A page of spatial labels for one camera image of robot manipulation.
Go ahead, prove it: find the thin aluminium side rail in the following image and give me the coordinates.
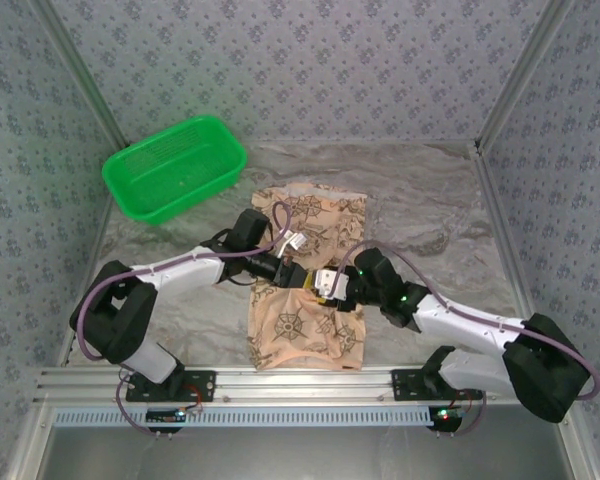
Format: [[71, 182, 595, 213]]
[[57, 202, 117, 367]]

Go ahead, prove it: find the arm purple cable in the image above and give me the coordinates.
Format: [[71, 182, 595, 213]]
[[333, 240, 600, 401], [77, 201, 296, 362]]

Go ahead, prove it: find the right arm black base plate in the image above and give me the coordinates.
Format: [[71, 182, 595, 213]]
[[391, 368, 484, 403]]

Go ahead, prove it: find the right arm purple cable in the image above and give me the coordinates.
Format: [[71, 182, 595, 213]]
[[333, 240, 600, 401]]

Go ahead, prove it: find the aluminium frame post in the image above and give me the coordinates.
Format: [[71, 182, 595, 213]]
[[29, 0, 131, 147], [473, 0, 577, 151]]

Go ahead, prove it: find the aluminium mounting rail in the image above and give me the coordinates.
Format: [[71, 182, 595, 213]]
[[32, 364, 579, 405]]

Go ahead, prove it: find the slotted white cable duct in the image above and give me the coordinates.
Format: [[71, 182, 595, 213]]
[[53, 405, 444, 429]]

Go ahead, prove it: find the grey metal panel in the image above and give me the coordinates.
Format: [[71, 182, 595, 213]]
[[4, 403, 600, 480]]

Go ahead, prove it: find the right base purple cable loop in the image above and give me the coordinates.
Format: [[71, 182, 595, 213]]
[[452, 389, 489, 437]]

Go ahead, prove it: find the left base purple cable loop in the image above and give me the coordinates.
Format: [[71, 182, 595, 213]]
[[114, 367, 161, 439]]

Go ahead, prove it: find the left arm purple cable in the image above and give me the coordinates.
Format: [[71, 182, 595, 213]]
[[77, 201, 296, 362]]

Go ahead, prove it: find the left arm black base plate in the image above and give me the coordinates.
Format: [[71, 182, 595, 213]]
[[124, 368, 217, 404]]

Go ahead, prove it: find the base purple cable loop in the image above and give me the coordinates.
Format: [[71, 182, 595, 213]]
[[114, 367, 161, 439], [452, 389, 489, 437]]

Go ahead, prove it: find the green plastic basket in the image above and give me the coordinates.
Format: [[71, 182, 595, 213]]
[[101, 115, 248, 226]]

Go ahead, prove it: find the peach printed t-shirt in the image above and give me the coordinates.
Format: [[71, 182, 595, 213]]
[[247, 183, 369, 372]]

